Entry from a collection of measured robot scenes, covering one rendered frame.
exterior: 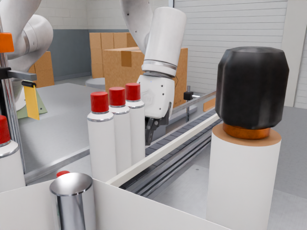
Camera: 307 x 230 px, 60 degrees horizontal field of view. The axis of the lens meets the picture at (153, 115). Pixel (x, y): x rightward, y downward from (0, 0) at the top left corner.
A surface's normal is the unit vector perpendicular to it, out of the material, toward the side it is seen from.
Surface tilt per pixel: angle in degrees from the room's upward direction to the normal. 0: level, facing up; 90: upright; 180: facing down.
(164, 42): 73
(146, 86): 68
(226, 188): 90
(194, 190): 0
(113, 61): 90
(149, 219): 90
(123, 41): 90
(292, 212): 0
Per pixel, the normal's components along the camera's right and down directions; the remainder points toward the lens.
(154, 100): -0.50, -0.08
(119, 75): -0.54, 0.26
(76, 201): 0.45, 0.28
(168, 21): -0.04, 0.01
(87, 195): 0.87, 0.15
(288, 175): 0.00, -0.95
